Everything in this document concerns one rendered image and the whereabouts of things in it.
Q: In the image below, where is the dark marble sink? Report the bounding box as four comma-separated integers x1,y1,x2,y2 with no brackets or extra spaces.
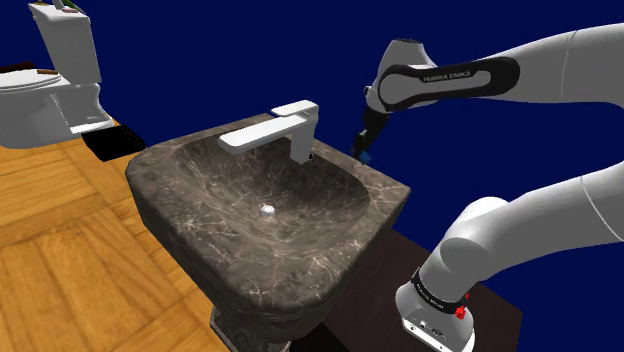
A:
125,112,413,352

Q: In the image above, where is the dark robot stand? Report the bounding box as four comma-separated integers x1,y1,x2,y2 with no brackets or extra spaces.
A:
290,227,524,352

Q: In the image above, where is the white faucet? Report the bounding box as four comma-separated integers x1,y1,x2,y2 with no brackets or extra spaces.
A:
217,99,321,166

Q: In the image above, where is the white toilet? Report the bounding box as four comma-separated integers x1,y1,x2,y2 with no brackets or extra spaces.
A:
0,0,117,150

